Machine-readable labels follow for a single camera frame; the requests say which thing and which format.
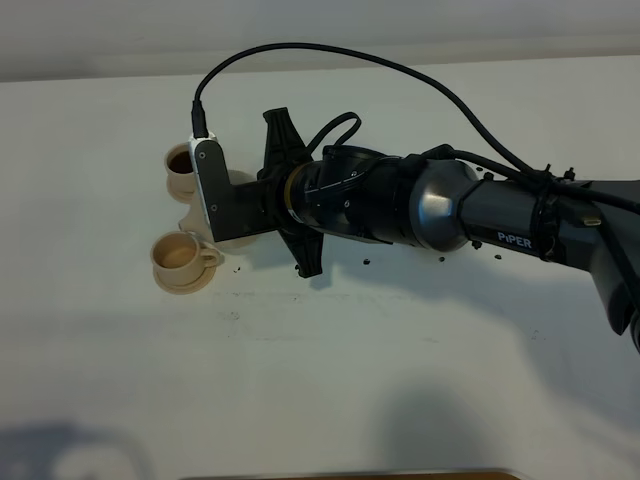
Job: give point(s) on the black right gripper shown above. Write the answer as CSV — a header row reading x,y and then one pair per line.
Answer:
x,y
351,192

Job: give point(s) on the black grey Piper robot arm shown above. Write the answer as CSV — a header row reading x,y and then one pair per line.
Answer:
x,y
436,200

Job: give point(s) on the far beige cup saucer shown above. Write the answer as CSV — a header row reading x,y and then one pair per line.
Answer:
x,y
182,189

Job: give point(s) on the beige cup saucer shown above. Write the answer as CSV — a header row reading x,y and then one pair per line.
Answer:
x,y
203,280
182,189

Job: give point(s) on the near beige cup saucer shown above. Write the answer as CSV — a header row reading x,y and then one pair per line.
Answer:
x,y
203,280

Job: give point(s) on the far beige teacup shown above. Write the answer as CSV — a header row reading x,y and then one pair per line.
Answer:
x,y
178,161

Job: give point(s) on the beige teacup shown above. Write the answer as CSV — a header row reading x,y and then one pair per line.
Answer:
x,y
181,258
178,161

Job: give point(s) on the near beige teacup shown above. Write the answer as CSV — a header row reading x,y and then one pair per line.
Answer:
x,y
181,258

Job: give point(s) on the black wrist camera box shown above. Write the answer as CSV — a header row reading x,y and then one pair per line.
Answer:
x,y
231,211

